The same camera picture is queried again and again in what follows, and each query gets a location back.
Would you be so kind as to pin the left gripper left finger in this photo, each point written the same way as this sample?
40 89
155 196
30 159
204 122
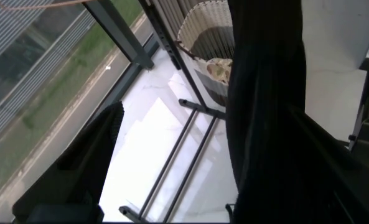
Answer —
75 177

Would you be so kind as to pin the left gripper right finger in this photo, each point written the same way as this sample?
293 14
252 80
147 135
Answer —
358 193

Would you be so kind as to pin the black garment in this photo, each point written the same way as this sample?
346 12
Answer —
265 93

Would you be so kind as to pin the pink clothes hanger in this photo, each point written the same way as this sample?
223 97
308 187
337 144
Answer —
41 6

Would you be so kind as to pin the cream printed garment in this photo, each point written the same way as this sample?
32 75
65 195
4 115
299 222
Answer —
218 70

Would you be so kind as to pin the black clothes rack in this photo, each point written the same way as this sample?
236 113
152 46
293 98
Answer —
203 109

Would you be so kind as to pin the white laundry basket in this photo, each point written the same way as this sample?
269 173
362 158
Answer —
199 18

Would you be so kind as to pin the window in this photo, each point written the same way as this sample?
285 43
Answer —
31 62

